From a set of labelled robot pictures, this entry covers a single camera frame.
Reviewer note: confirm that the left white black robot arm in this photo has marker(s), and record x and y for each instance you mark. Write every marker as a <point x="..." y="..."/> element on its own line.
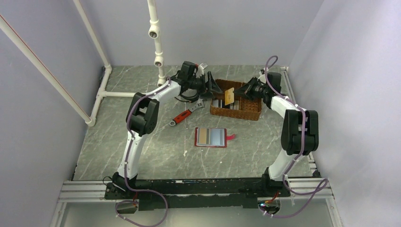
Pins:
<point x="142" y="116"/>

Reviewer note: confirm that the cards in basket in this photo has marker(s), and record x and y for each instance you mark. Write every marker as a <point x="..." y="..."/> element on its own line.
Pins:
<point x="221" y="104"/>

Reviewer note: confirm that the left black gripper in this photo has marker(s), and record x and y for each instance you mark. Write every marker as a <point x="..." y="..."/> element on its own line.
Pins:
<point x="213" y="87"/>

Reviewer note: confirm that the white pvc pipe frame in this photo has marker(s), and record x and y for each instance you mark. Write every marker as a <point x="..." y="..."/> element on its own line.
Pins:
<point x="90" y="120"/>

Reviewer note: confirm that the aluminium extrusion rail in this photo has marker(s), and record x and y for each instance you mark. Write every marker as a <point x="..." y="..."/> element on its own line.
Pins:
<point x="95" y="191"/>

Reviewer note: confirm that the brown woven basket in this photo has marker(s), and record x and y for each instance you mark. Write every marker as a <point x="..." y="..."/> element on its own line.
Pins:
<point x="247" y="109"/>

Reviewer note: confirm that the red leather card holder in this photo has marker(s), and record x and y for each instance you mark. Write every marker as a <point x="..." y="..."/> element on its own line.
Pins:
<point x="212" y="137"/>

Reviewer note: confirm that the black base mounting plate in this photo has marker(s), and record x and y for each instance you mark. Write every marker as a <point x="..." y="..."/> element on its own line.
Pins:
<point x="150" y="194"/>

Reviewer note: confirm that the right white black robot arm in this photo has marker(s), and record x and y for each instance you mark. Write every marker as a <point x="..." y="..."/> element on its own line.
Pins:
<point x="299" y="135"/>

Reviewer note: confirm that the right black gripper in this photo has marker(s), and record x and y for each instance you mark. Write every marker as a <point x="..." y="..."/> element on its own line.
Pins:
<point x="243" y="91"/>

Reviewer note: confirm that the red handled adjustable wrench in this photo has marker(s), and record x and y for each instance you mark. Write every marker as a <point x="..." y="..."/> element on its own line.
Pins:
<point x="179" y="118"/>

